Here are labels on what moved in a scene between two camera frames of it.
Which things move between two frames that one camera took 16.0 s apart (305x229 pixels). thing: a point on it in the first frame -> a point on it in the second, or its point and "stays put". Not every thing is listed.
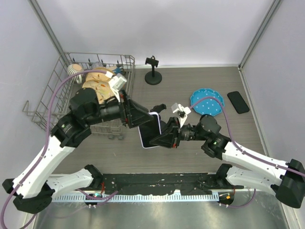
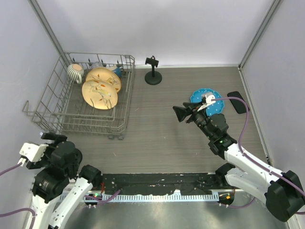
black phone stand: x=153 y=78 stays put
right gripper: x=171 y=138 -> x=182 y=112
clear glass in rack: x=97 y=64 stays put
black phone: x=238 y=102 stays put
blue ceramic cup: x=117 y=70 stays put
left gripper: x=138 y=117 -> x=55 y=137
